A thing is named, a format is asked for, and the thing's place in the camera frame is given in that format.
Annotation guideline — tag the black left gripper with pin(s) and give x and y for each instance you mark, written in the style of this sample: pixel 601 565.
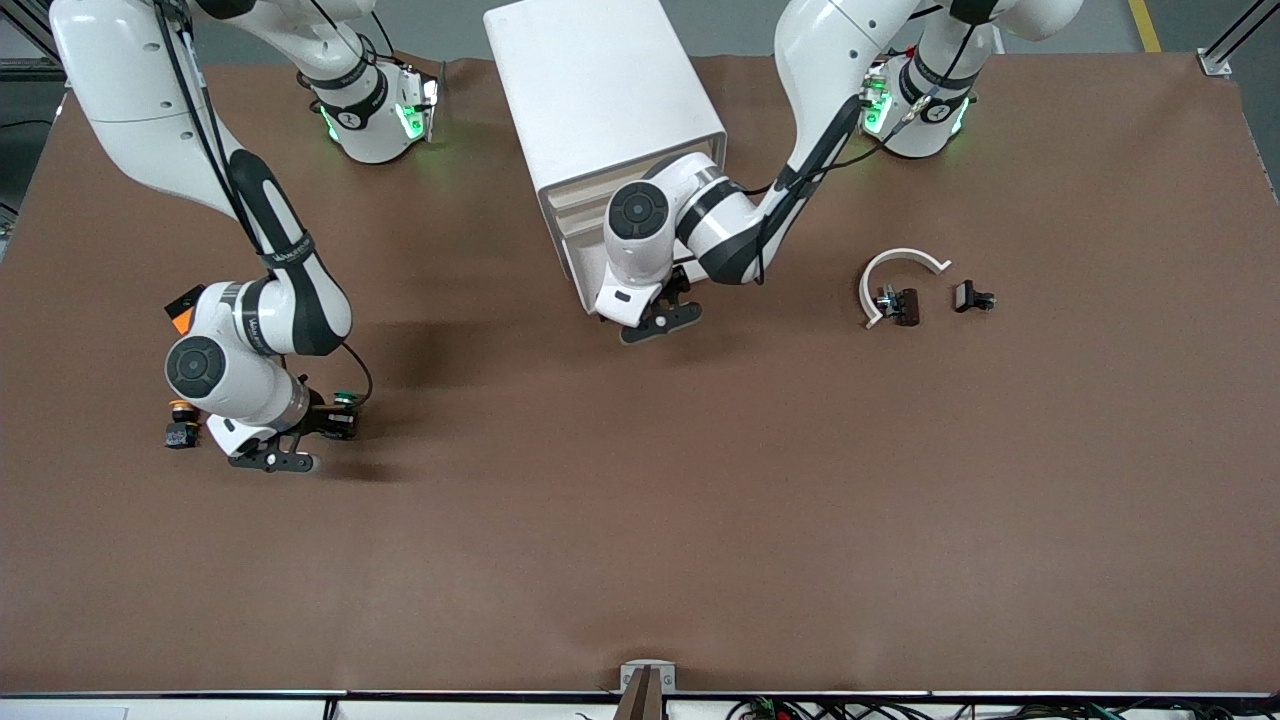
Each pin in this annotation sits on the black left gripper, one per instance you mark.
pixel 679 284

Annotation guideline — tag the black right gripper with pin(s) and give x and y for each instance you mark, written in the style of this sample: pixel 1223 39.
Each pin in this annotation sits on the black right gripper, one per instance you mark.
pixel 326 417

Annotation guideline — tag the green push button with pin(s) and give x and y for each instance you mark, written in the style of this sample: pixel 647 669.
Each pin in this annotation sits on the green push button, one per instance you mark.
pixel 347 399

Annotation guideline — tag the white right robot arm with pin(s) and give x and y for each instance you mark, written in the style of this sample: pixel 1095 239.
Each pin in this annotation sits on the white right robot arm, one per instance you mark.
pixel 150 130

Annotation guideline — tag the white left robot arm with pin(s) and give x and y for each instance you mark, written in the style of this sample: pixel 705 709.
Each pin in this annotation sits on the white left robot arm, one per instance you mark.
pixel 830 50

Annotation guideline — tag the yellow push button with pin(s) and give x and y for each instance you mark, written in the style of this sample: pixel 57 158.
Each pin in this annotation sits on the yellow push button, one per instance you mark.
pixel 180 435

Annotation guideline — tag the white drawer cabinet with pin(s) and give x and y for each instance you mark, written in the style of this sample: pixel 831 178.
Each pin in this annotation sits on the white drawer cabinet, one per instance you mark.
pixel 590 90

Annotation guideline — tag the white curved plastic part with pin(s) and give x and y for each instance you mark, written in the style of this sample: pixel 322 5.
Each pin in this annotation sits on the white curved plastic part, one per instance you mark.
pixel 905 254

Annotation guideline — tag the dark brown terminal block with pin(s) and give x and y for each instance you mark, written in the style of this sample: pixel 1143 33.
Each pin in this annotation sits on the dark brown terminal block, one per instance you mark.
pixel 907 307

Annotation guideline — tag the brown table cover mat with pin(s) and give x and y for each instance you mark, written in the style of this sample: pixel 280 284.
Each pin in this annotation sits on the brown table cover mat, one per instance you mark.
pixel 600 500

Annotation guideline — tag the silver base connector box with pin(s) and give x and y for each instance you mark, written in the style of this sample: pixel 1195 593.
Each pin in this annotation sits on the silver base connector box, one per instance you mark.
pixel 878 105
pixel 418 100

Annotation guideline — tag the small black clip part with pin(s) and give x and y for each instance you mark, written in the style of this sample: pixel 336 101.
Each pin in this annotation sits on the small black clip part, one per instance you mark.
pixel 965 296

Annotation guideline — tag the orange black button enclosure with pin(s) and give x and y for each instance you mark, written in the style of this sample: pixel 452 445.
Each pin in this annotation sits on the orange black button enclosure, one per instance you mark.
pixel 183 322

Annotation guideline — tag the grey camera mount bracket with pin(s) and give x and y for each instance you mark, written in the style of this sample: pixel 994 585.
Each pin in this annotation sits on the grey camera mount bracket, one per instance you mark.
pixel 665 680

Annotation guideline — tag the aluminium frame profile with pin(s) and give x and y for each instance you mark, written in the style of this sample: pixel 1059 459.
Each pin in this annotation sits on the aluminium frame profile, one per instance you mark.
pixel 30 40
pixel 1214 64

